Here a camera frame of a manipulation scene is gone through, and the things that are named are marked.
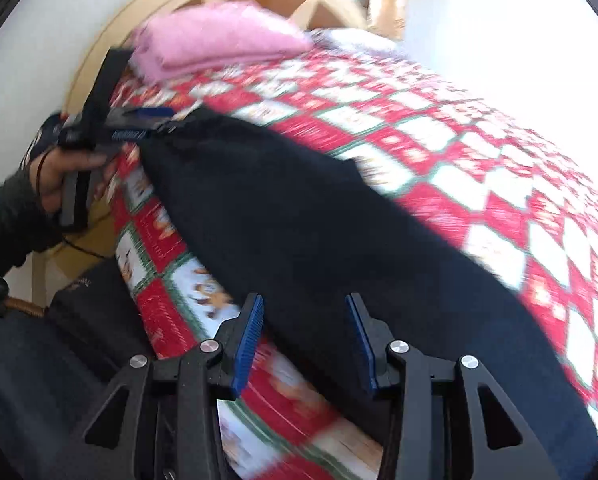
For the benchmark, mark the person's left hand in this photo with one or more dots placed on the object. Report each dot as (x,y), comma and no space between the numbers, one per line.
(54,175)

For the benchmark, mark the black bag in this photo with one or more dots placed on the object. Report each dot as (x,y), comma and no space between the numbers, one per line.
(94,305)

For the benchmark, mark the dark grey cloth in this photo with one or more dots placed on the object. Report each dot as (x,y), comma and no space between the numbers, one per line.
(29,390)

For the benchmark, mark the person's left forearm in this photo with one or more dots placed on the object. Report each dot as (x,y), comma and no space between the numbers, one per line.
(9,220)

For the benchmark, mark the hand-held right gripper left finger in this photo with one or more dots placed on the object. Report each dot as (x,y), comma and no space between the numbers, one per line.
(249,342)

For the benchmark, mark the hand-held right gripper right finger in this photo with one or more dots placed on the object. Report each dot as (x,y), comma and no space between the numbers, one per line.
(361,347)

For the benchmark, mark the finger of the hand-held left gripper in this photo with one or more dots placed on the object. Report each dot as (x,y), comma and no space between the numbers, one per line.
(134,135)
(149,112)

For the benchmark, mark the red printed blanket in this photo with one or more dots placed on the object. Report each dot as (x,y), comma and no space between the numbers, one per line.
(429,110)

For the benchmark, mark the black pants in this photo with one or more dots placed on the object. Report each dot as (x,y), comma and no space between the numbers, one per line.
(304,220)

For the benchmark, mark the grey white pillow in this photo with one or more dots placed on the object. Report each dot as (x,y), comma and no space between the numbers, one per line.
(359,40)

